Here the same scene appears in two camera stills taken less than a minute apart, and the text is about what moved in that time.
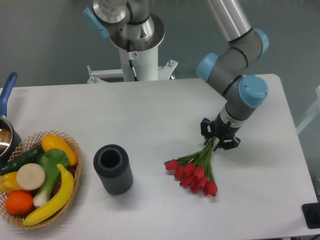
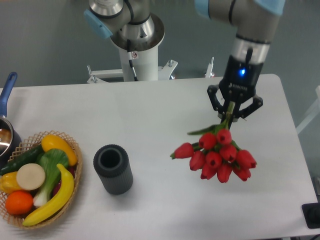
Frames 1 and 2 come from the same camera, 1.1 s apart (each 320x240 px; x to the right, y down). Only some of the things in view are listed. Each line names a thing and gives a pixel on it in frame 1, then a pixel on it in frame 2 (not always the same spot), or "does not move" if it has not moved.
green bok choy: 50,159 does not move
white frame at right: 313,112 does not move
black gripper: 221,129 → 239,84
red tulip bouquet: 195,171 → 214,154
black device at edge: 311,214 does not move
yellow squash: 53,142 does not move
